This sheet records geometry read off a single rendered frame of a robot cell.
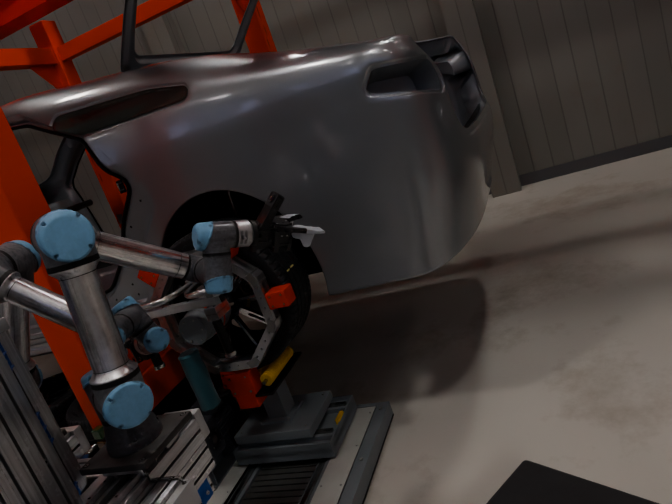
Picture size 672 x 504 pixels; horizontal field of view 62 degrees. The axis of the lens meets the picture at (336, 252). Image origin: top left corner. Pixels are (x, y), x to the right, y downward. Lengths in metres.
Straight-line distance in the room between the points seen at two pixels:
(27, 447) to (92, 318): 0.39
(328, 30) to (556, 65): 2.41
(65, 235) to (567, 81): 5.50
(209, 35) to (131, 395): 6.01
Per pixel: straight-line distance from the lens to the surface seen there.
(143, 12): 5.21
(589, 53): 6.28
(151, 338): 1.77
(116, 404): 1.43
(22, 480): 1.62
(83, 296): 1.40
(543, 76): 6.26
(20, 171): 2.41
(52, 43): 5.79
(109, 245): 1.54
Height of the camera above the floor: 1.48
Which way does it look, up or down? 14 degrees down
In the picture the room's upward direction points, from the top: 20 degrees counter-clockwise
